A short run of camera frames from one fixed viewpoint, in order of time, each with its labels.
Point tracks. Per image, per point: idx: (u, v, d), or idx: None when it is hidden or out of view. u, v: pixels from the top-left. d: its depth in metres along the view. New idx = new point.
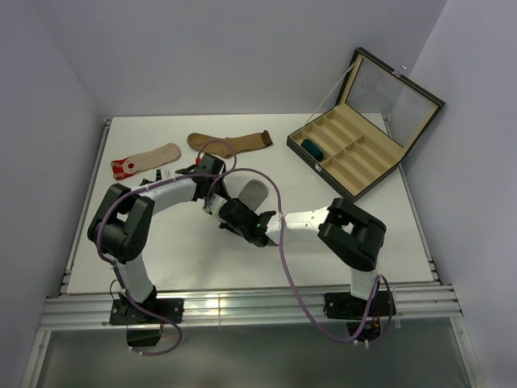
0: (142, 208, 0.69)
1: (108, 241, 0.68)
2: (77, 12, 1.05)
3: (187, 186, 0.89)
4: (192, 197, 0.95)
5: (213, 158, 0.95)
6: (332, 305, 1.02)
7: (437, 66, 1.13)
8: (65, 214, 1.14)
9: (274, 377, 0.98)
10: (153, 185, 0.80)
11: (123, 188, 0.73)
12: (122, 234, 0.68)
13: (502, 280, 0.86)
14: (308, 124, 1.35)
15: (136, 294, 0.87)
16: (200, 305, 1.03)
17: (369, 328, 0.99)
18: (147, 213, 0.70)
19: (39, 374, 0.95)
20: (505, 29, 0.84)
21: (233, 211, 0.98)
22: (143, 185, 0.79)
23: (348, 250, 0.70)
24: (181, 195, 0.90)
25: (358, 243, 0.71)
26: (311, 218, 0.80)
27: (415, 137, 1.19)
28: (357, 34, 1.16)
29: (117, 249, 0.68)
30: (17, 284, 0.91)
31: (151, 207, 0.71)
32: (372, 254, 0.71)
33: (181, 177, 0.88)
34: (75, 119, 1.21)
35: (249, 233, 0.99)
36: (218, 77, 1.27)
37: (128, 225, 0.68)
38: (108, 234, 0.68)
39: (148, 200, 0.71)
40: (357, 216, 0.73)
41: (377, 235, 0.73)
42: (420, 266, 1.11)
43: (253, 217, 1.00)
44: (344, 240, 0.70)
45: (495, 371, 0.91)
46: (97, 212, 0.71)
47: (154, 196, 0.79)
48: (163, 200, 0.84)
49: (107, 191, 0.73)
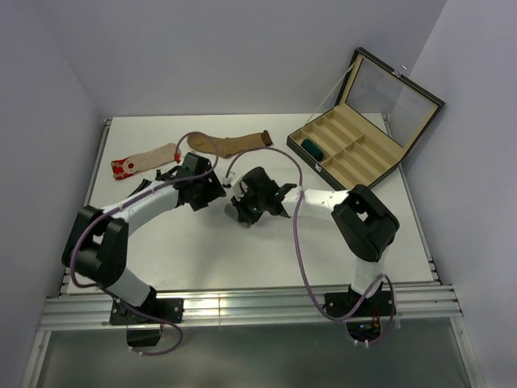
0: (114, 234, 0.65)
1: (84, 267, 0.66)
2: (77, 13, 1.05)
3: (168, 195, 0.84)
4: (175, 204, 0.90)
5: (196, 158, 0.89)
6: (332, 305, 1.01)
7: (437, 67, 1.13)
8: (65, 214, 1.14)
9: (273, 377, 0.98)
10: (127, 203, 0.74)
11: (94, 211, 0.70)
12: (97, 261, 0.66)
13: (502, 280, 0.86)
14: (308, 124, 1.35)
15: (132, 300, 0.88)
16: (200, 305, 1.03)
17: (368, 328, 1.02)
18: (122, 236, 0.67)
19: (38, 374, 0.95)
20: (504, 29, 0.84)
21: (254, 176, 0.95)
22: (115, 204, 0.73)
23: (357, 235, 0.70)
24: (162, 204, 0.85)
25: (367, 232, 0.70)
26: (329, 198, 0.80)
27: (415, 137, 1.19)
28: (357, 34, 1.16)
29: (94, 275, 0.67)
30: (17, 284, 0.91)
31: (126, 229, 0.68)
32: (379, 246, 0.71)
33: (160, 185, 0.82)
34: (75, 119, 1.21)
35: (266, 199, 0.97)
36: (218, 77, 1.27)
37: (102, 250, 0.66)
38: (83, 261, 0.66)
39: (121, 221, 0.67)
40: (375, 207, 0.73)
41: (388, 231, 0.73)
42: (419, 266, 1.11)
43: (273, 185, 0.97)
44: (355, 225, 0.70)
45: (495, 371, 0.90)
46: (70, 236, 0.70)
47: (130, 216, 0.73)
48: (141, 214, 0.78)
49: (77, 214, 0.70)
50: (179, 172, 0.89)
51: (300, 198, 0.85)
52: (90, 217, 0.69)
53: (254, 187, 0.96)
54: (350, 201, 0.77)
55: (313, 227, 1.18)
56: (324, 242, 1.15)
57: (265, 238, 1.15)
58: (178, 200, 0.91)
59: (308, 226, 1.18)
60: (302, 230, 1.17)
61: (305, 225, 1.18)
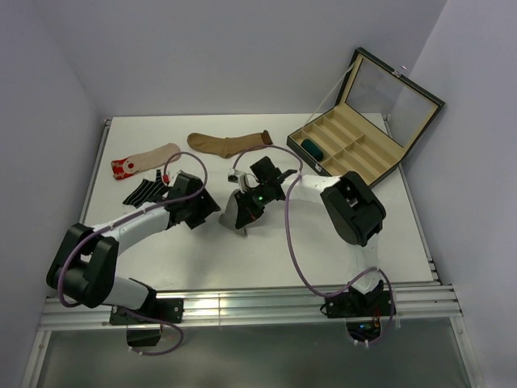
0: (104, 252, 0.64)
1: (70, 287, 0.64)
2: (77, 13, 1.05)
3: (160, 216, 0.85)
4: (167, 225, 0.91)
5: (187, 178, 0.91)
6: (332, 305, 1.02)
7: (437, 67, 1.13)
8: (65, 215, 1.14)
9: (274, 377, 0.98)
10: (118, 221, 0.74)
11: (85, 229, 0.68)
12: (84, 280, 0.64)
13: (502, 280, 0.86)
14: (308, 124, 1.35)
15: (132, 303, 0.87)
16: (200, 305, 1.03)
17: (369, 328, 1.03)
18: (111, 255, 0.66)
19: (39, 374, 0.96)
20: (505, 29, 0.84)
21: (259, 162, 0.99)
22: (107, 223, 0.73)
23: (341, 216, 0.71)
24: (154, 224, 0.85)
25: (351, 214, 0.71)
26: (322, 182, 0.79)
27: (415, 137, 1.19)
28: (357, 34, 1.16)
29: (80, 295, 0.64)
30: (17, 284, 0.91)
31: (116, 248, 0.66)
32: (363, 229, 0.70)
33: (153, 206, 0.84)
34: (75, 119, 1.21)
35: (268, 184, 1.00)
36: (218, 77, 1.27)
37: (90, 270, 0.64)
38: (70, 280, 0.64)
39: (111, 241, 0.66)
40: (363, 191, 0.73)
41: (373, 217, 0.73)
42: (419, 266, 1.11)
43: (276, 171, 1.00)
44: (339, 205, 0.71)
45: (495, 371, 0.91)
46: (56, 257, 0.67)
47: (119, 234, 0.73)
48: (133, 234, 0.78)
49: (65, 234, 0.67)
50: (171, 193, 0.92)
51: (297, 179, 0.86)
52: (79, 236, 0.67)
53: (258, 173, 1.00)
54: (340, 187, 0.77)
55: (313, 227, 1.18)
56: (324, 242, 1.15)
57: (265, 238, 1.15)
58: (170, 221, 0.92)
59: (308, 226, 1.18)
60: (302, 230, 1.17)
61: (305, 225, 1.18)
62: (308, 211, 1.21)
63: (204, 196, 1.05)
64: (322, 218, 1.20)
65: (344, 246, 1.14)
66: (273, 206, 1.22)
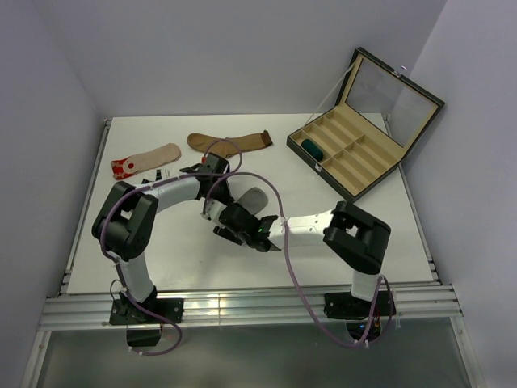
0: (146, 206, 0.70)
1: (112, 238, 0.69)
2: (77, 12, 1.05)
3: (190, 185, 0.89)
4: (196, 196, 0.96)
5: (218, 158, 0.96)
6: (332, 305, 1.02)
7: (437, 66, 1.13)
8: (65, 215, 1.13)
9: (274, 377, 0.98)
10: (157, 183, 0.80)
11: (128, 186, 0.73)
12: (127, 231, 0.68)
13: (502, 280, 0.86)
14: (307, 124, 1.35)
15: (136, 293, 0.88)
16: (202, 305, 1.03)
17: (368, 328, 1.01)
18: (152, 211, 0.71)
19: (38, 375, 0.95)
20: (505, 29, 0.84)
21: (233, 217, 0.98)
22: (147, 183, 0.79)
23: (352, 253, 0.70)
24: (184, 193, 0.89)
25: (363, 247, 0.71)
26: (315, 223, 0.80)
27: (415, 137, 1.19)
28: (357, 34, 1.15)
29: (121, 246, 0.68)
30: (17, 284, 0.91)
31: (156, 205, 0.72)
32: (378, 259, 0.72)
33: (185, 175, 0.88)
34: (75, 119, 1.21)
35: (251, 237, 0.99)
36: (218, 77, 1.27)
37: (132, 222, 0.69)
38: (113, 231, 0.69)
39: (152, 198, 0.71)
40: (361, 219, 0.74)
41: (382, 238, 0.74)
42: (419, 266, 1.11)
43: (254, 222, 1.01)
44: (350, 245, 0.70)
45: (495, 372, 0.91)
46: (102, 208, 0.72)
47: (157, 195, 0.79)
48: (167, 198, 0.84)
49: (112, 188, 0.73)
50: (201, 169, 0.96)
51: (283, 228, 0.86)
52: (123, 192, 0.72)
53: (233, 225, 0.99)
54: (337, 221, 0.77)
55: None
56: None
57: None
58: (199, 193, 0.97)
59: None
60: None
61: None
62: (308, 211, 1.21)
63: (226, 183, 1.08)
64: None
65: None
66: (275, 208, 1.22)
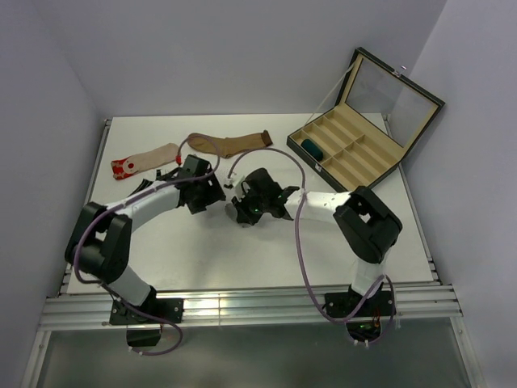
0: (119, 228, 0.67)
1: (86, 263, 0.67)
2: (77, 12, 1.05)
3: (170, 194, 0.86)
4: (177, 203, 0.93)
5: (197, 160, 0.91)
6: (332, 305, 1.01)
7: (437, 67, 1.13)
8: (65, 215, 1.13)
9: (274, 377, 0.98)
10: (131, 200, 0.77)
11: (98, 208, 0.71)
12: (101, 255, 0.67)
13: (502, 280, 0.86)
14: (308, 124, 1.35)
15: (133, 298, 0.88)
16: (192, 305, 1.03)
17: (368, 328, 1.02)
18: (126, 231, 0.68)
19: (38, 375, 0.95)
20: (505, 30, 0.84)
21: (258, 178, 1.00)
22: (119, 201, 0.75)
23: (358, 235, 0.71)
24: (165, 203, 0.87)
25: (369, 234, 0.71)
26: (330, 200, 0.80)
27: (415, 137, 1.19)
28: (357, 34, 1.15)
29: (97, 271, 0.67)
30: (17, 284, 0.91)
31: (130, 224, 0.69)
32: (380, 249, 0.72)
33: (163, 184, 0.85)
34: (75, 118, 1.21)
35: (267, 201, 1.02)
36: (217, 77, 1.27)
37: (106, 245, 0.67)
38: (86, 256, 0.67)
39: (125, 217, 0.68)
40: (377, 208, 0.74)
41: (390, 230, 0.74)
42: (419, 266, 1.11)
43: (275, 188, 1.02)
44: (357, 225, 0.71)
45: (495, 372, 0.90)
46: (73, 233, 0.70)
47: (132, 212, 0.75)
48: (144, 212, 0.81)
49: (82, 211, 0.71)
50: (181, 173, 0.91)
51: (302, 200, 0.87)
52: (94, 214, 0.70)
53: (256, 187, 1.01)
54: (353, 202, 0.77)
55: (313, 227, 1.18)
56: (324, 239, 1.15)
57: (264, 239, 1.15)
58: (179, 200, 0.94)
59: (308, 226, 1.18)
60: (301, 230, 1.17)
61: (306, 225, 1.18)
62: None
63: (212, 182, 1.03)
64: None
65: (346, 245, 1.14)
66: None
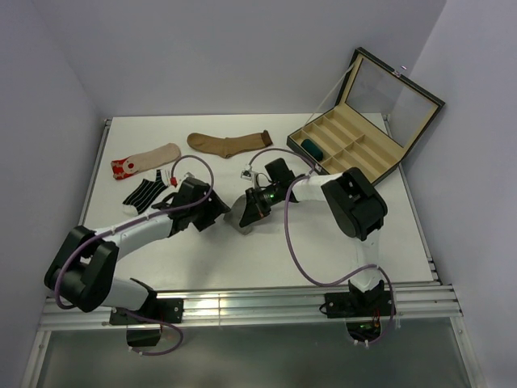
0: (103, 257, 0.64)
1: (66, 289, 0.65)
2: (77, 12, 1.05)
3: (161, 222, 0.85)
4: (169, 233, 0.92)
5: (192, 186, 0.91)
6: (332, 305, 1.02)
7: (437, 67, 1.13)
8: (65, 215, 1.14)
9: (274, 377, 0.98)
10: (119, 226, 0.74)
11: (86, 233, 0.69)
12: (81, 284, 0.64)
13: (502, 280, 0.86)
14: (307, 124, 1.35)
15: (132, 303, 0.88)
16: (192, 305, 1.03)
17: (369, 328, 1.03)
18: (111, 259, 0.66)
19: (38, 375, 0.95)
20: (505, 30, 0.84)
21: (275, 164, 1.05)
22: (109, 227, 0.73)
23: (339, 206, 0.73)
24: (156, 231, 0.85)
25: (350, 207, 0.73)
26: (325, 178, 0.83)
27: (415, 137, 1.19)
28: (357, 33, 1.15)
29: (76, 298, 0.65)
30: (18, 284, 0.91)
31: (116, 253, 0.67)
32: (361, 224, 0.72)
33: (156, 213, 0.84)
34: (75, 118, 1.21)
35: (281, 185, 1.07)
36: (217, 76, 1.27)
37: (88, 273, 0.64)
38: (66, 282, 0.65)
39: (111, 246, 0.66)
40: (363, 187, 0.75)
41: (374, 210, 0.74)
42: (419, 266, 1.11)
43: (288, 175, 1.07)
44: (338, 196, 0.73)
45: (495, 372, 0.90)
46: (56, 258, 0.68)
47: (120, 240, 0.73)
48: (134, 240, 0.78)
49: (68, 235, 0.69)
50: (176, 200, 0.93)
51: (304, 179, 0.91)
52: (80, 239, 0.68)
53: (272, 174, 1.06)
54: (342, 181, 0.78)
55: (313, 227, 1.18)
56: (323, 240, 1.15)
57: (264, 239, 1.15)
58: (172, 229, 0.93)
59: (309, 226, 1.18)
60: (302, 230, 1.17)
61: (307, 225, 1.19)
62: (308, 210, 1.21)
63: (212, 199, 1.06)
64: (324, 217, 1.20)
65: (346, 246, 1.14)
66: (274, 208, 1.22)
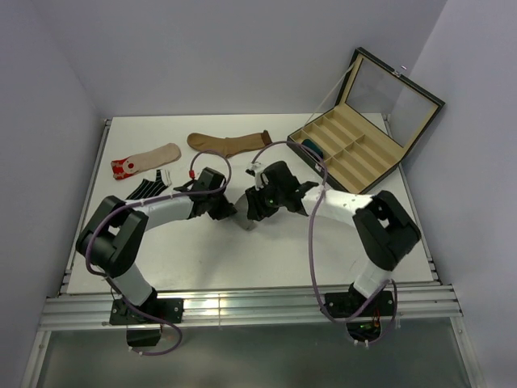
0: (134, 223, 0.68)
1: (98, 254, 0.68)
2: (77, 12, 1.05)
3: (182, 204, 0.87)
4: (188, 215, 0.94)
5: (212, 174, 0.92)
6: (332, 305, 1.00)
7: (437, 67, 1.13)
8: (64, 214, 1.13)
9: (274, 377, 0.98)
10: (149, 200, 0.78)
11: (117, 202, 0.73)
12: (111, 248, 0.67)
13: (502, 280, 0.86)
14: (308, 124, 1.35)
15: (133, 297, 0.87)
16: (195, 305, 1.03)
17: (369, 328, 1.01)
18: (140, 228, 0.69)
19: (38, 375, 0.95)
20: (504, 30, 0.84)
21: (276, 169, 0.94)
22: (138, 200, 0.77)
23: (375, 241, 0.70)
24: (177, 212, 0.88)
25: (387, 240, 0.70)
26: (351, 201, 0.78)
27: (415, 137, 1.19)
28: (356, 34, 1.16)
29: (106, 263, 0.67)
30: (18, 284, 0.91)
31: (145, 222, 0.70)
32: (396, 257, 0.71)
33: (178, 194, 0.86)
34: (74, 118, 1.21)
35: (284, 195, 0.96)
36: (217, 76, 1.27)
37: (119, 239, 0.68)
38: (98, 246, 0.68)
39: (141, 215, 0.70)
40: (398, 217, 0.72)
41: (409, 240, 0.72)
42: (419, 266, 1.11)
43: (292, 181, 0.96)
44: (376, 230, 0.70)
45: (495, 372, 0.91)
46: (89, 223, 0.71)
47: (149, 212, 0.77)
48: (157, 217, 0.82)
49: (101, 203, 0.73)
50: (195, 186, 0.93)
51: (320, 196, 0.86)
52: (112, 207, 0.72)
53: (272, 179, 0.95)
54: (372, 206, 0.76)
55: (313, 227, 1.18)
56: (323, 239, 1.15)
57: (264, 238, 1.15)
58: (191, 213, 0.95)
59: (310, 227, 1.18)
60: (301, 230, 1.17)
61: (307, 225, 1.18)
62: None
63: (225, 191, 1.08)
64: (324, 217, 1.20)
65: (346, 246, 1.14)
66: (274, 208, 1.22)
